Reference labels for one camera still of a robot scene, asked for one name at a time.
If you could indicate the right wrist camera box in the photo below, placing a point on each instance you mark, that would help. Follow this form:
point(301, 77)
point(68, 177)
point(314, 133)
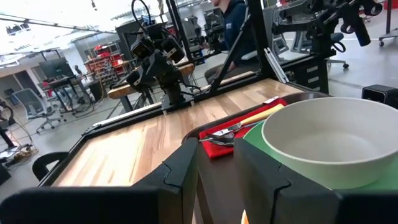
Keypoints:
point(142, 48)

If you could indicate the shelf with red bins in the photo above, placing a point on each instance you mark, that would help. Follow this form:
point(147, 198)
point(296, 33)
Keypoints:
point(105, 65)

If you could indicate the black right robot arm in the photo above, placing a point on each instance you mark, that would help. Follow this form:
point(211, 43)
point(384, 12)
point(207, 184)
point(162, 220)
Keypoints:
point(169, 84)

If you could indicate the grey wheeled cart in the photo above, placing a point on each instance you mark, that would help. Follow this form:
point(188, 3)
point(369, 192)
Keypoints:
point(388, 34)

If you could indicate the dark brown plastic tray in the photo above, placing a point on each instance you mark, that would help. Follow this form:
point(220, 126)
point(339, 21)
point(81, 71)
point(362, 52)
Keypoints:
point(217, 186)

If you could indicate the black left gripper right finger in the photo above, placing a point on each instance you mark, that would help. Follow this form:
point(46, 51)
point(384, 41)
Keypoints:
point(311, 208)

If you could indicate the grey office chair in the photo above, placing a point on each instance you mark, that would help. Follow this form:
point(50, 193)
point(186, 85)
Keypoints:
point(34, 105)

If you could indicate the black floor fan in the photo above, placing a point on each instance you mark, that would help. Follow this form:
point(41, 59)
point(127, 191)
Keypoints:
point(81, 104)

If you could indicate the black computer monitor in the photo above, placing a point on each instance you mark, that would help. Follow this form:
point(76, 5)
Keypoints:
point(56, 68)

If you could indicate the neighbouring station robot arm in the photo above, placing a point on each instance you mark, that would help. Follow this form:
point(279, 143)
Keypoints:
point(323, 15)

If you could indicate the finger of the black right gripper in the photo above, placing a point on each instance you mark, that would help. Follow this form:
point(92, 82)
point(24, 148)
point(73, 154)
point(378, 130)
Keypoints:
point(172, 49)
point(136, 80)

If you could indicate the green plate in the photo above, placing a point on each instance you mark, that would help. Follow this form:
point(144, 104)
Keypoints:
point(258, 137)

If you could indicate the person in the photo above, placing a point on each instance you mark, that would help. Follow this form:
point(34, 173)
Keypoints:
point(236, 37)

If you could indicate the black aluminium table frame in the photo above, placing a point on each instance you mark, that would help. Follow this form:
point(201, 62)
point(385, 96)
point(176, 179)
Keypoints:
point(258, 40)

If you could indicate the red cloth napkin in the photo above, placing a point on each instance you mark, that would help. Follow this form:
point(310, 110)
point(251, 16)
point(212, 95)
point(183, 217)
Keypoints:
point(217, 151)

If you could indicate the blue office chair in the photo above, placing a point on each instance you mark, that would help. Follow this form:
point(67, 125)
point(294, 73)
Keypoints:
point(337, 39)

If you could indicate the grey-beige bowl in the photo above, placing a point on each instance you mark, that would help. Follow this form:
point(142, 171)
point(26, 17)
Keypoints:
point(329, 140)

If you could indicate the small white tag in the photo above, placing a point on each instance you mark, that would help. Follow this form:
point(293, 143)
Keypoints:
point(270, 100)

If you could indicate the black drawer cabinet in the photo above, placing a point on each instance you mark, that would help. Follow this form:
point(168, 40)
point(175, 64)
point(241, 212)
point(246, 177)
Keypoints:
point(311, 74)

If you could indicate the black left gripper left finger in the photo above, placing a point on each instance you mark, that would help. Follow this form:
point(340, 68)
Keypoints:
point(109, 207)

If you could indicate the small black camera box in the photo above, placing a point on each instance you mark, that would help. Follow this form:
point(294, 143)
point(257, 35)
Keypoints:
point(381, 95)

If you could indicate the wooden workbench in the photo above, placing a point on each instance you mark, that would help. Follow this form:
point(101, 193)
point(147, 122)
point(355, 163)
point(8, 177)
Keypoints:
point(124, 91)

